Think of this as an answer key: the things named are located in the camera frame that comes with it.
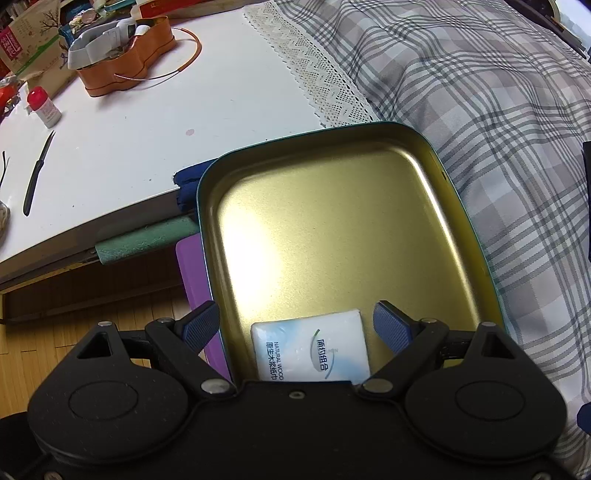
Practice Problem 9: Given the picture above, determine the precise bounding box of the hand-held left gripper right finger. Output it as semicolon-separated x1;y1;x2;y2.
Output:
358;300;518;400

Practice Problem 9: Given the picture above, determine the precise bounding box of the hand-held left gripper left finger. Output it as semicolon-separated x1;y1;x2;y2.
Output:
74;300;236;400

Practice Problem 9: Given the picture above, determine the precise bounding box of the white tissue packet green logo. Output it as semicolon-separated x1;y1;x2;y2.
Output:
250;309;372;383

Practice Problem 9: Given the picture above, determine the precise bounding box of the gold tin tray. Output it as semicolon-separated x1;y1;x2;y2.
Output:
196;121;506;384

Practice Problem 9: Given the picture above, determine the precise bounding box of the purple board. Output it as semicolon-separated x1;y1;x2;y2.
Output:
175;233;229;384

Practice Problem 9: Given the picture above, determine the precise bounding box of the green foam pad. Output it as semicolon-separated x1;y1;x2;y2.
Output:
95;216;201;267

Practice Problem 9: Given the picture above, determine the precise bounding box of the blue cloth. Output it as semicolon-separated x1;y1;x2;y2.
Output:
173;159;218;215

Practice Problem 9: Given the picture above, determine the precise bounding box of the black knife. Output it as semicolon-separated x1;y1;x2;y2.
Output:
23;130;57;217

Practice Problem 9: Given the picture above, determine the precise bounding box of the grey plaid blanket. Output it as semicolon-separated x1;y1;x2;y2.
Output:
318;0;591;478

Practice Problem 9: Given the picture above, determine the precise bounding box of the white lace trim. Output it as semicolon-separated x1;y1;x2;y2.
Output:
242;0;372;129

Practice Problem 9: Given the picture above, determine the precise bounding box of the white bottle red cap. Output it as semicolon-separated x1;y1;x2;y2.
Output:
26;87;62;129

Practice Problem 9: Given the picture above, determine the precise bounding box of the orange tin box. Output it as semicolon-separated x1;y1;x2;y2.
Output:
74;16;177;97

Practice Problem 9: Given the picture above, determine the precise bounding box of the printed cardboard box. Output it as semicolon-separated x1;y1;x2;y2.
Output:
0;4;77;100

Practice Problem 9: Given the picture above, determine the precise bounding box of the copper wire hoop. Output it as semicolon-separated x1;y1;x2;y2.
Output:
115;25;202;88

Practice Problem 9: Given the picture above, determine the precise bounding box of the grey strap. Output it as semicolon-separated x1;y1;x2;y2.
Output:
68;19;134;70

